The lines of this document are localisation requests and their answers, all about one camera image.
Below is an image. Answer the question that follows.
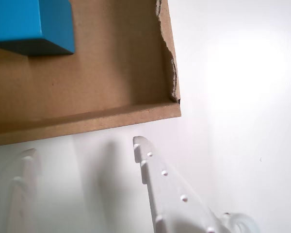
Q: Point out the blue cube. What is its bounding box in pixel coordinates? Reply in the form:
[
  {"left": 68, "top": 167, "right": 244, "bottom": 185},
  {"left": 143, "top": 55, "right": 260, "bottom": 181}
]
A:
[{"left": 0, "top": 0, "right": 76, "bottom": 57}]

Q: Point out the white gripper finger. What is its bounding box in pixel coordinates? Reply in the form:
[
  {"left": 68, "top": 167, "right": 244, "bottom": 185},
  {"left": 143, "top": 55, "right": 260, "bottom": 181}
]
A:
[
  {"left": 0, "top": 148, "right": 42, "bottom": 233},
  {"left": 132, "top": 135, "right": 231, "bottom": 233}
]

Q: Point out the brown cardboard box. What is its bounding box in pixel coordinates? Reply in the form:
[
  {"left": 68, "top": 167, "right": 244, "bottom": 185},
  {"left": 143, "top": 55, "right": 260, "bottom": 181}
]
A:
[{"left": 0, "top": 0, "right": 182, "bottom": 148}]

